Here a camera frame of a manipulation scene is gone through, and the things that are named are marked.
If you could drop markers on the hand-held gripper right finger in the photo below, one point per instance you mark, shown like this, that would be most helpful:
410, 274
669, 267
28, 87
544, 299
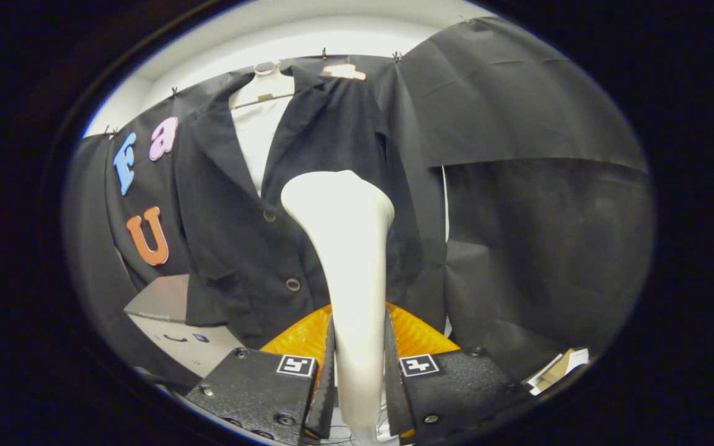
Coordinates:
397, 402

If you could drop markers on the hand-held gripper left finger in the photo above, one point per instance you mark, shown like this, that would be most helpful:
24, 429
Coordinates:
326, 402

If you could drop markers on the white garment steamer head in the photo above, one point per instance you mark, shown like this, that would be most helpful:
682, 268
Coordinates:
351, 266

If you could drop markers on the black button jacket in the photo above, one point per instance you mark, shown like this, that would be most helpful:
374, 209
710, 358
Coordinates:
239, 248

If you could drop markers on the small cardboard box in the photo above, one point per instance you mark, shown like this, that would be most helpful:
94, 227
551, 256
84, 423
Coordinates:
558, 368

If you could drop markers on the grey cabinet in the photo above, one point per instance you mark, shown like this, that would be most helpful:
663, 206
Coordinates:
171, 341

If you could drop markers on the black backdrop cloth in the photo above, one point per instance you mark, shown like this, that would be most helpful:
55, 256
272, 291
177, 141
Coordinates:
549, 248

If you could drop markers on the white mannequin torso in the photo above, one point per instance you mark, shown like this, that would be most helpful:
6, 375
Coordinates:
258, 136

